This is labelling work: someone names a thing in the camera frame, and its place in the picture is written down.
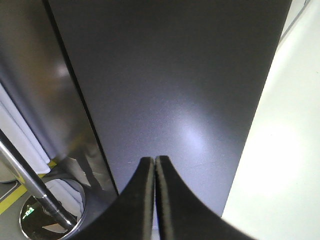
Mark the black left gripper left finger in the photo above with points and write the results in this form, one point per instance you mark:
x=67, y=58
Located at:
x=130, y=216

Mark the dark grey fridge body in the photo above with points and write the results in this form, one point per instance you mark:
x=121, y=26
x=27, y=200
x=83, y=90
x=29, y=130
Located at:
x=37, y=74

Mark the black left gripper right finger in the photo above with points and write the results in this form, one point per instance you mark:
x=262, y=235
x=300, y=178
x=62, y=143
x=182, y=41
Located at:
x=181, y=215

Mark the white fridge door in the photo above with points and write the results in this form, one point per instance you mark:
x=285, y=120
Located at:
x=180, y=78

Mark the chrome stanchion post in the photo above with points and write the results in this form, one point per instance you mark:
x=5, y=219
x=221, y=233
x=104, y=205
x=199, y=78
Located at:
x=43, y=216

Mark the white curtain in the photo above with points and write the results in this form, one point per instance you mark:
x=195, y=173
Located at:
x=14, y=126

